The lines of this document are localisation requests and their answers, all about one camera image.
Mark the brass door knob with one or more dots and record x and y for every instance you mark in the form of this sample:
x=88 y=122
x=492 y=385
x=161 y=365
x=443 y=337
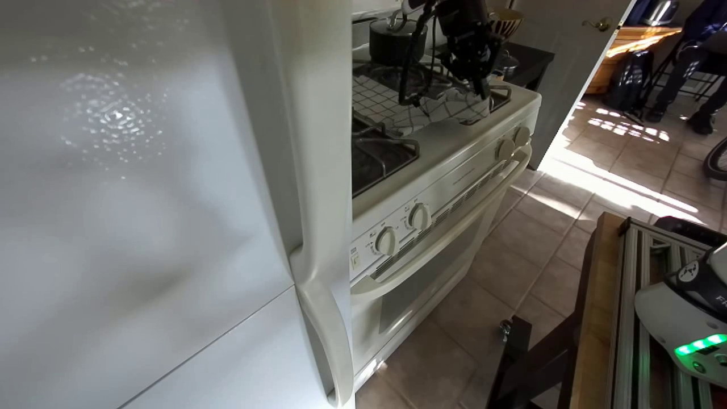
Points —
x=603 y=23

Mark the small black burner grate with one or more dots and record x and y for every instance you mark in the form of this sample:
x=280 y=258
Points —
x=377 y=155

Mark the wooden robot platform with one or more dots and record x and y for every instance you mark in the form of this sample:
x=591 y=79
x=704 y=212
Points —
x=597 y=325

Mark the white stove knob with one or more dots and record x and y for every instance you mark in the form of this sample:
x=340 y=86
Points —
x=520 y=135
x=419 y=218
x=385 y=243
x=505 y=149

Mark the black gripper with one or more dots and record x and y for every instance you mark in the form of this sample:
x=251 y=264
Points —
x=469 y=35

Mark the white refrigerator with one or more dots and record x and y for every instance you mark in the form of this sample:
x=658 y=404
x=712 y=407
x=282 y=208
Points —
x=150 y=206

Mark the black saucepan with lid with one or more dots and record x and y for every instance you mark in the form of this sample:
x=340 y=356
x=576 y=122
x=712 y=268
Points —
x=388 y=47

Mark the white gas stove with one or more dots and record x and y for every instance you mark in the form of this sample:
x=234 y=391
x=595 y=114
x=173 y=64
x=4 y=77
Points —
x=439 y=206

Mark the wooden table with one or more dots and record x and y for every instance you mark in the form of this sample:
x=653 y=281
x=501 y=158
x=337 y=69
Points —
x=636 y=37

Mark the black metal frame leg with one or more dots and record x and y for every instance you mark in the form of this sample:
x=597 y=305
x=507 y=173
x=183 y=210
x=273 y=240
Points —
x=522 y=365

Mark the checkered white hand towel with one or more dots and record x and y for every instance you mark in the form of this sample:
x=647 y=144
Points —
x=401 y=114

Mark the seated person in dark clothes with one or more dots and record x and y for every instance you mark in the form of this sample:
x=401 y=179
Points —
x=704 y=47

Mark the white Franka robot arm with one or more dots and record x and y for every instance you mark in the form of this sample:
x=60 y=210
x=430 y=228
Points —
x=682 y=315

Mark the black side table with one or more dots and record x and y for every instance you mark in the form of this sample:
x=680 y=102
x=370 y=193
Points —
x=535 y=64

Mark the zebra print bowl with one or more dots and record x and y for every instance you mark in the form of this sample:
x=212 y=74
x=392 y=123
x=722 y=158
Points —
x=512 y=23

